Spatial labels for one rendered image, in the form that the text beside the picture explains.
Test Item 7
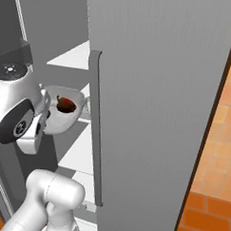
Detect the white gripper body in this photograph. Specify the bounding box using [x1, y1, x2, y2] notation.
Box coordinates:
[36, 84, 54, 121]

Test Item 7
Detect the red bell pepper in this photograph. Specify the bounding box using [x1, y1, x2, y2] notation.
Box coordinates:
[56, 95, 77, 115]

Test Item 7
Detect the white container with bell pepper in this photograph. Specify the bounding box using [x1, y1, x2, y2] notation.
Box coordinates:
[40, 84, 86, 138]

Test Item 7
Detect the white freezer rack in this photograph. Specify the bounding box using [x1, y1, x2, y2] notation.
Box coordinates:
[57, 121, 99, 177]
[46, 37, 92, 71]
[69, 170, 99, 205]

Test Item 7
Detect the grey freezer compartment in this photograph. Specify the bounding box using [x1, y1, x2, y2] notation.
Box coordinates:
[7, 0, 109, 231]

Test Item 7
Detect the large grey fridge door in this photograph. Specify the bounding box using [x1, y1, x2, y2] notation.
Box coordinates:
[76, 0, 231, 231]

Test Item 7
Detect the grey fridge door handle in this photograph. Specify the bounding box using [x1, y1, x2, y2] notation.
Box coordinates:
[82, 48, 110, 207]

